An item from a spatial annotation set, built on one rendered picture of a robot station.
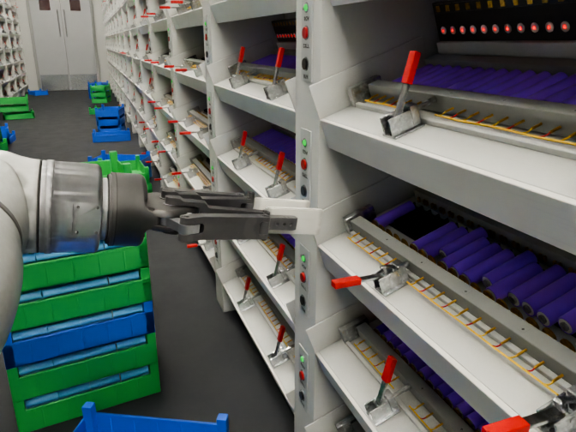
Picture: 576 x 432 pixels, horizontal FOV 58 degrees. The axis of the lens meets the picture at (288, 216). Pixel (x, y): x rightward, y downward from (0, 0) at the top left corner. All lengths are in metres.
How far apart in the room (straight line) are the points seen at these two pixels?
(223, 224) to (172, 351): 0.96
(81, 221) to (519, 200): 0.38
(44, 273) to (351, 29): 0.74
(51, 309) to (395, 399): 0.71
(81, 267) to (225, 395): 0.45
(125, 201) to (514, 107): 0.38
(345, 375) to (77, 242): 0.48
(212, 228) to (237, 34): 0.97
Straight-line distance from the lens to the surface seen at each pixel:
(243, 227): 0.53
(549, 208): 0.42
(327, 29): 0.75
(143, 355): 1.26
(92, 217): 0.51
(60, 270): 1.13
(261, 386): 1.31
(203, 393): 1.30
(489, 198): 0.47
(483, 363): 0.55
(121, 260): 1.14
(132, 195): 0.52
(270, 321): 1.33
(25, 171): 0.52
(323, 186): 0.78
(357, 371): 0.84
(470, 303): 0.58
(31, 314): 1.16
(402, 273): 0.66
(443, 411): 0.72
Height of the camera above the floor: 0.78
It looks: 19 degrees down
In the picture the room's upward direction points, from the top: straight up
